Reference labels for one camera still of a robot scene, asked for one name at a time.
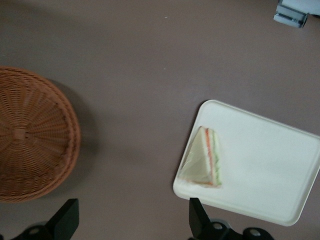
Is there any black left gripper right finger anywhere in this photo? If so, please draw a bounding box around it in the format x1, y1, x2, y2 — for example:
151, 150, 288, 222
188, 197, 212, 240

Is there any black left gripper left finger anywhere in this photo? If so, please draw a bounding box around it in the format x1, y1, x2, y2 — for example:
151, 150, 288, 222
46, 198, 80, 240

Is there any triangle sandwich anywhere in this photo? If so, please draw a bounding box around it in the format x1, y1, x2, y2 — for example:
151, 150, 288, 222
177, 126, 224, 189

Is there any cream rectangular tray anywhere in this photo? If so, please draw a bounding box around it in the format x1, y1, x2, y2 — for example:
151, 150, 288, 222
172, 99, 320, 228

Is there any round brown wicker basket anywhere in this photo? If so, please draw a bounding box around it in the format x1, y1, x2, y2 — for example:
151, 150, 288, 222
0, 65, 82, 204

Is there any small silver metal bracket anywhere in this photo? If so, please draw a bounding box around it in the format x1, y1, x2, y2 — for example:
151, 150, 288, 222
272, 4, 309, 29

